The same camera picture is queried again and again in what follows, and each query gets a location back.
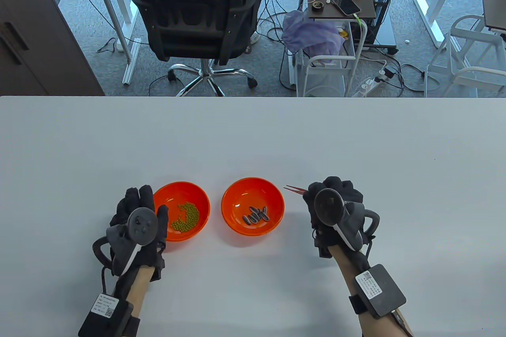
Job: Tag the purple cloth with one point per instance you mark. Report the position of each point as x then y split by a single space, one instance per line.
312 34

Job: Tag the orange plastic bowl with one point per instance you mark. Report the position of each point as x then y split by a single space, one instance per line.
253 191
185 192

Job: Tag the grey tracking controller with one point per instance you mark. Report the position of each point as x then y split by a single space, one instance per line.
328 204
142 226

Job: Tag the person's left hand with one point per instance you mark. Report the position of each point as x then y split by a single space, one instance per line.
136 198

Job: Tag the pile of sunflower seeds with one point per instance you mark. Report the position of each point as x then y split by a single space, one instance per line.
255 216

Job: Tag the person's left forearm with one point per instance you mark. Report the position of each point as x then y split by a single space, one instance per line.
140 289

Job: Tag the yellow packet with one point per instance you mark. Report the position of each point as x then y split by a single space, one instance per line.
343 32

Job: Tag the black wrist sensor box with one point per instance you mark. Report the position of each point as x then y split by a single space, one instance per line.
383 289
99 321

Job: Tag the white power strip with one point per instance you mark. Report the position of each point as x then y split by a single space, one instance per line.
365 86

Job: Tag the white desk leg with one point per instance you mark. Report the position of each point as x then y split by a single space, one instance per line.
429 17

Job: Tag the black office chair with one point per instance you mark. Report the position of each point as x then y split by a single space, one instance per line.
197 17

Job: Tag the person's right forearm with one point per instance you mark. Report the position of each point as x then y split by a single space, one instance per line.
346 270

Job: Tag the black tape roll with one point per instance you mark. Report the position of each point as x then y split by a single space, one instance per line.
313 6

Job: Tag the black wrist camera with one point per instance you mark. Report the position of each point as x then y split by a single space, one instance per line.
324 250

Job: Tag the metal tweezers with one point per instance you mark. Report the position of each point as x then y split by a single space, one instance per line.
294 189

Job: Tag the white metal chair frame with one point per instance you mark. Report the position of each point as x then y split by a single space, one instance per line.
478 36

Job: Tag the white desk frame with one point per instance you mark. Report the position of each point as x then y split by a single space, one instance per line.
126 29

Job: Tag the brown cabinet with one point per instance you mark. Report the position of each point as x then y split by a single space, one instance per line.
31 36

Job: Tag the person's right hand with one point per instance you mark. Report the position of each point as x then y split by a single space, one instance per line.
336 185

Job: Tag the pile of green beans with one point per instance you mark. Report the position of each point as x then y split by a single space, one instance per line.
189 216

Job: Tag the black smartphone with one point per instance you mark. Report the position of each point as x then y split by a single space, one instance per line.
347 3

